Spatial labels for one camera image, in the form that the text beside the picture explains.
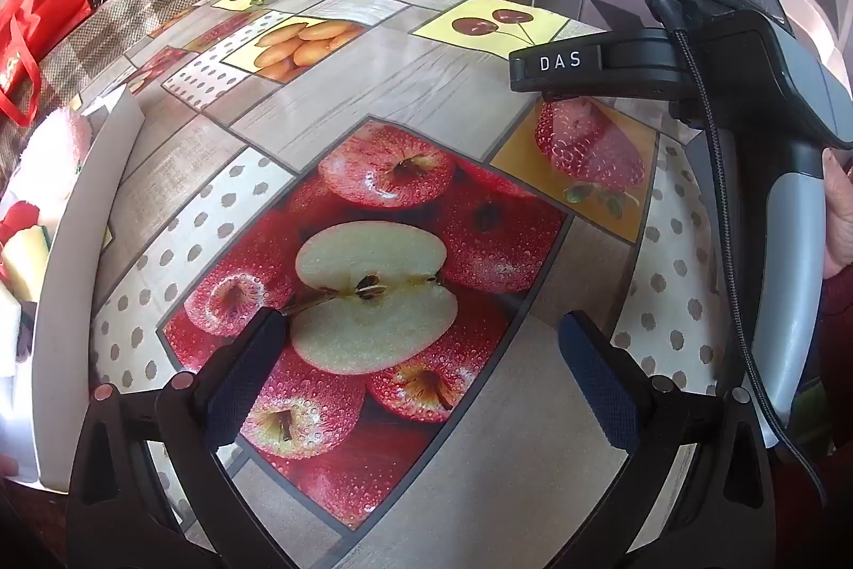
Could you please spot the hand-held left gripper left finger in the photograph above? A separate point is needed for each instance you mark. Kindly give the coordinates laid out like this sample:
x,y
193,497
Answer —
x,y
246,376

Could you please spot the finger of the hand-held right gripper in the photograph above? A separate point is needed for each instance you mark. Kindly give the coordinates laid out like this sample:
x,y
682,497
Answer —
x,y
626,62

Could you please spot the person's right hand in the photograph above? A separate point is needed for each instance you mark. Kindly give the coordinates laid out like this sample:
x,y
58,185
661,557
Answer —
x,y
839,209

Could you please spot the pink plush toy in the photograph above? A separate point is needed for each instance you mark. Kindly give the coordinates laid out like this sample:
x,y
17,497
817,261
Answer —
x,y
50,156

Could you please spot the red tote bag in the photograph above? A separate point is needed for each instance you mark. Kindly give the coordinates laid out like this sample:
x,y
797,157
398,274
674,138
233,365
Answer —
x,y
40,22

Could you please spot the white box tray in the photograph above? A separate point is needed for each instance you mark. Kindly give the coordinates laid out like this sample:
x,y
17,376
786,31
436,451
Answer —
x,y
80,276

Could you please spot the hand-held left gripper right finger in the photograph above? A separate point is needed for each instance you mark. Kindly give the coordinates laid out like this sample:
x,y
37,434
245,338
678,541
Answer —
x,y
600,389

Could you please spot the green scouring sponge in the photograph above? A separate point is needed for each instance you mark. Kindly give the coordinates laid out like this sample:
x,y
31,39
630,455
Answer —
x,y
26,262

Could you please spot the red apple plush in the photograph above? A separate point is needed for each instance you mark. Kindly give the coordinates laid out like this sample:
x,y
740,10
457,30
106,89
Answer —
x,y
17,214

